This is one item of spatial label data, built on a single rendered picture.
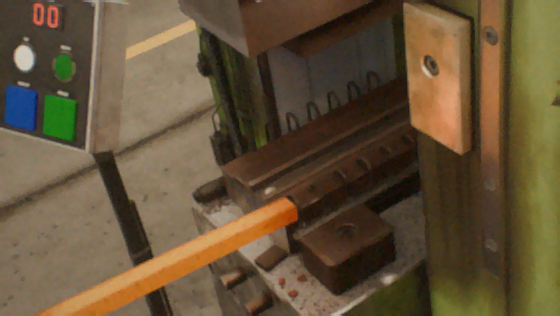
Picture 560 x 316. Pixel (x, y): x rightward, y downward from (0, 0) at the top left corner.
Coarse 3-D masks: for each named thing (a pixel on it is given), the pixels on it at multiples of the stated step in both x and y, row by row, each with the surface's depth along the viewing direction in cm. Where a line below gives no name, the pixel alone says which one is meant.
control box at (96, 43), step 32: (0, 0) 157; (32, 0) 153; (64, 0) 149; (96, 0) 145; (0, 32) 158; (32, 32) 154; (64, 32) 150; (96, 32) 146; (0, 64) 159; (32, 64) 155; (96, 64) 147; (0, 96) 160; (64, 96) 152; (96, 96) 149; (0, 128) 161; (96, 128) 151
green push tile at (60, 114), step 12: (48, 96) 153; (48, 108) 153; (60, 108) 151; (72, 108) 150; (48, 120) 153; (60, 120) 152; (72, 120) 150; (48, 132) 154; (60, 132) 152; (72, 132) 151
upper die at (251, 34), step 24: (192, 0) 114; (216, 0) 106; (240, 0) 101; (264, 0) 103; (288, 0) 105; (312, 0) 107; (336, 0) 109; (360, 0) 112; (216, 24) 110; (240, 24) 103; (264, 24) 105; (288, 24) 107; (312, 24) 109; (240, 48) 107; (264, 48) 106
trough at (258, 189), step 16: (400, 112) 140; (368, 128) 137; (384, 128) 138; (336, 144) 135; (352, 144) 135; (304, 160) 132; (320, 160) 133; (272, 176) 130; (288, 176) 131; (256, 192) 129
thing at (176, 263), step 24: (264, 216) 105; (288, 216) 106; (192, 240) 102; (216, 240) 102; (240, 240) 103; (144, 264) 99; (168, 264) 99; (192, 264) 100; (96, 288) 97; (120, 288) 96; (144, 288) 97; (48, 312) 94; (72, 312) 94; (96, 312) 95
